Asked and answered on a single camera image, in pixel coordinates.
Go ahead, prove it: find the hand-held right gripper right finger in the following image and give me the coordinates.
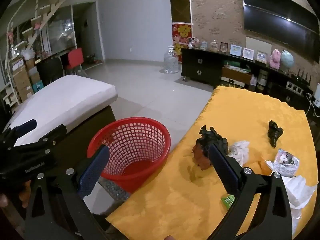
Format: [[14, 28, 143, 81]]
[[207, 144, 293, 240]]

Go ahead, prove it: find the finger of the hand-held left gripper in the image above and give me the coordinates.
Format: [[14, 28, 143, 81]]
[[7, 124, 67, 153], [0, 119, 37, 147]]

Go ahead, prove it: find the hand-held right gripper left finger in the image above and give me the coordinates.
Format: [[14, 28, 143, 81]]
[[24, 145, 110, 240]]

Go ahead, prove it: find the white tissue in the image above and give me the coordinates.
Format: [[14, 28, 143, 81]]
[[229, 140, 250, 165]]

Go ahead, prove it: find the brown and dark wrapper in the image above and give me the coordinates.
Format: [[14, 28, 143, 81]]
[[192, 125, 229, 170]]

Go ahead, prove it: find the green snack packet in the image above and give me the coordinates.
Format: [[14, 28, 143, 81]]
[[220, 194, 235, 209]]

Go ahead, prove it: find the red plastic mesh basket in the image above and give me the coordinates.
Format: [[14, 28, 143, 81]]
[[87, 117, 172, 194]]

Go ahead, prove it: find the black plastic bag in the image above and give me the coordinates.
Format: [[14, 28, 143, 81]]
[[267, 120, 284, 147]]

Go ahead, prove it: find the cartoon printed packet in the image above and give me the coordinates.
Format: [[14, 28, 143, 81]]
[[271, 148, 300, 178]]

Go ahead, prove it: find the white paper sheet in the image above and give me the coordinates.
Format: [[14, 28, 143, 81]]
[[265, 159, 317, 209]]

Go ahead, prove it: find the clear plastic bag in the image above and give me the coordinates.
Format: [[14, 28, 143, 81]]
[[291, 206, 304, 239]]

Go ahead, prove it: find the white cushioned sofa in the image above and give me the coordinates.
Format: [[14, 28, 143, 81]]
[[0, 75, 118, 165]]

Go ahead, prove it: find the teal printed box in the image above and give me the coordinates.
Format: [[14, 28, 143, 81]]
[[31, 80, 44, 93]]

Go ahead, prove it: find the stack of cardboard boxes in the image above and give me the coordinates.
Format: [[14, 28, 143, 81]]
[[10, 56, 42, 103]]

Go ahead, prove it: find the yellow tablecloth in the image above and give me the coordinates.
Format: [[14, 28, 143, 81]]
[[106, 85, 316, 240]]

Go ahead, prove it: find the black chair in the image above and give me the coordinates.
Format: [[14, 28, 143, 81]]
[[36, 57, 66, 85]]

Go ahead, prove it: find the white plastic bag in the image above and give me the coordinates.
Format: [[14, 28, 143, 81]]
[[21, 49, 35, 60]]

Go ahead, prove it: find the red chair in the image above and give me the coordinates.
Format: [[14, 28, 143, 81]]
[[64, 47, 88, 77]]

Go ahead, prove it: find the white canister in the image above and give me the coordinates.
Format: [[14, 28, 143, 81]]
[[257, 70, 268, 90]]

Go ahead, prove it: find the black television cabinet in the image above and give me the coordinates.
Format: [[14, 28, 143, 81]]
[[180, 47, 320, 117]]

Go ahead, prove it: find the green box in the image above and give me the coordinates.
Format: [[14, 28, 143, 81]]
[[224, 60, 250, 70]]

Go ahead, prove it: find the glass sliding door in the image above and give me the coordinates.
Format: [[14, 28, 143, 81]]
[[46, 5, 75, 53]]

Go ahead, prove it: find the white power strip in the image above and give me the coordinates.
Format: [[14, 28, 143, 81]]
[[286, 81, 304, 92]]

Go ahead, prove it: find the clear plastic water jug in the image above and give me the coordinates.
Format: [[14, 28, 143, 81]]
[[163, 45, 179, 74]]

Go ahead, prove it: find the white upright device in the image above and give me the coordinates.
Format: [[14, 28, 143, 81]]
[[314, 82, 320, 108]]

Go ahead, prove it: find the black router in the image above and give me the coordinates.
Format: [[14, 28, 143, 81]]
[[292, 70, 312, 83]]

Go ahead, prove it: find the pink plush toy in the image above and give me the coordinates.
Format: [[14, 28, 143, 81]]
[[269, 49, 282, 69]]

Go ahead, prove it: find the pale blue globe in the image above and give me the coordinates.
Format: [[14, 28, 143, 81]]
[[280, 50, 295, 70]]

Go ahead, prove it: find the cream board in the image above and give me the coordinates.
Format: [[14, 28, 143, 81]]
[[246, 37, 272, 54]]

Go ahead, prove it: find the red festive poster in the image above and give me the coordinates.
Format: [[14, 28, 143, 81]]
[[172, 22, 193, 55]]

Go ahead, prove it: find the white cable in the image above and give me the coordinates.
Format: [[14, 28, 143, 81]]
[[306, 92, 318, 118]]

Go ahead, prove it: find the white photo frame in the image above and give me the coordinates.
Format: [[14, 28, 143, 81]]
[[242, 47, 255, 60]]

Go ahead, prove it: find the blue photo frame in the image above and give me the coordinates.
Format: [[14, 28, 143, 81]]
[[229, 44, 242, 56]]

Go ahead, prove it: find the black wall television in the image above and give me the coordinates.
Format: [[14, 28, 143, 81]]
[[240, 0, 320, 64]]

